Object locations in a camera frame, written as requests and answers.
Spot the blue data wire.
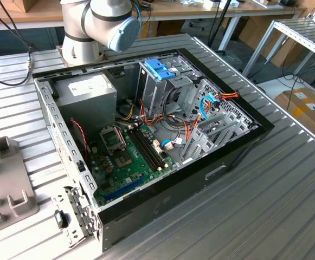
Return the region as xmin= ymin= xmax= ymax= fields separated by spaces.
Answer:
xmin=200 ymin=92 xmax=221 ymax=122

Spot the orange red power wire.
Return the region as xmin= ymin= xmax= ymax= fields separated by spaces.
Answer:
xmin=214 ymin=90 xmax=241 ymax=103

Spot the metal disk bay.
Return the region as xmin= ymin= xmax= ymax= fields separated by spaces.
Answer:
xmin=179 ymin=78 xmax=259 ymax=166

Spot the beige board connector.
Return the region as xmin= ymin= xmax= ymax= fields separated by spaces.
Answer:
xmin=153 ymin=139 xmax=164 ymax=154

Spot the black RAM slot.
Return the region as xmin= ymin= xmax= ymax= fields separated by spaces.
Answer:
xmin=134 ymin=126 xmax=165 ymax=168
xmin=127 ymin=127 xmax=159 ymax=172

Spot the metal optical drive cage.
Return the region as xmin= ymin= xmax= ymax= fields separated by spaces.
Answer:
xmin=134 ymin=53 xmax=203 ymax=120

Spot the metal socket cover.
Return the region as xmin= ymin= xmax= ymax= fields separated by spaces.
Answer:
xmin=99 ymin=125 xmax=127 ymax=152

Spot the green motherboard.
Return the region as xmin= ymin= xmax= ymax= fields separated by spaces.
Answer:
xmin=88 ymin=123 xmax=178 ymax=207

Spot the blue plastic bay latch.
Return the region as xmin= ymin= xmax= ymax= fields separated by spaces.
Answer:
xmin=144 ymin=59 xmax=178 ymax=81

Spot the open black PC case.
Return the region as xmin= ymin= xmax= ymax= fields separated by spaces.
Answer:
xmin=31 ymin=48 xmax=275 ymax=251

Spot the blue expansion slot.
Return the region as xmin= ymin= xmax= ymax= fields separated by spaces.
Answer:
xmin=104 ymin=174 xmax=147 ymax=204

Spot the grey power supply unit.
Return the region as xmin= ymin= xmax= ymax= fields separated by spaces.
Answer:
xmin=51 ymin=71 xmax=118 ymax=141

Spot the black case fan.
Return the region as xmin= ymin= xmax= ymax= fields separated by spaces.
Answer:
xmin=69 ymin=119 xmax=89 ymax=163

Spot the black stand pole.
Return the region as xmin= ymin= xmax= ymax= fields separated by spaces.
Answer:
xmin=208 ymin=0 xmax=233 ymax=52

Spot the black case lock latch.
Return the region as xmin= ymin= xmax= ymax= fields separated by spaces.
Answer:
xmin=53 ymin=210 xmax=69 ymax=230

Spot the labelled cardboard box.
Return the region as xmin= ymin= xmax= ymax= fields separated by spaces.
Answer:
xmin=275 ymin=87 xmax=315 ymax=141

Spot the grey parts rack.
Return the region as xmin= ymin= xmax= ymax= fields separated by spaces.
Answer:
xmin=0 ymin=136 xmax=40 ymax=239

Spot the brown wooden crate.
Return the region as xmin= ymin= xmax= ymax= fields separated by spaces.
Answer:
xmin=12 ymin=0 xmax=62 ymax=13

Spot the orange black wire bundle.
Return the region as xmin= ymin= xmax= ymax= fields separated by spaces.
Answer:
xmin=138 ymin=97 xmax=202 ymax=149

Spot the yellow orange wire bundle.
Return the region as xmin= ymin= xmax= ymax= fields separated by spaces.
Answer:
xmin=122 ymin=104 xmax=136 ymax=122

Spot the red black fan wire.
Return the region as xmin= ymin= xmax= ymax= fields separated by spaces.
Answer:
xmin=70 ymin=118 xmax=89 ymax=161

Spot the black cable brass plug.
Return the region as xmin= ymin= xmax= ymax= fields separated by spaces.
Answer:
xmin=0 ymin=4 xmax=35 ymax=87

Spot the wooden desk white frame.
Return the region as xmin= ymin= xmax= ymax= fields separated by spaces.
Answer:
xmin=0 ymin=0 xmax=65 ymax=31
xmin=139 ymin=0 xmax=307 ymax=51

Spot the aluminium frame slat table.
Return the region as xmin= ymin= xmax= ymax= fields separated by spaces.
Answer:
xmin=242 ymin=18 xmax=315 ymax=79

